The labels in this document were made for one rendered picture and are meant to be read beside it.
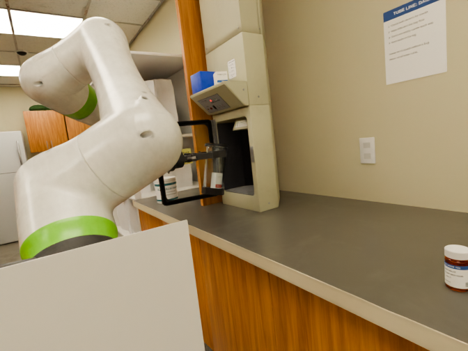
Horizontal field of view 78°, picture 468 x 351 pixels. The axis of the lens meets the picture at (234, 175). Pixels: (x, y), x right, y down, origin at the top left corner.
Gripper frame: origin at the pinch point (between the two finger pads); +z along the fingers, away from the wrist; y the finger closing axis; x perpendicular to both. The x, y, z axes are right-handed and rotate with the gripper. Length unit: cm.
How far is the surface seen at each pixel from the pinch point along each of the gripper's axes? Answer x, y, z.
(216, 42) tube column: -51, 6, 11
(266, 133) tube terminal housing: -6.6, -13.7, 19.5
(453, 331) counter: 28, -97, -15
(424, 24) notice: -38, -63, 56
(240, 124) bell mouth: -12.2, -2.4, 13.9
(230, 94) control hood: -24.2, -11.9, 4.1
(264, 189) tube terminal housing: 18.2, -13.7, 15.1
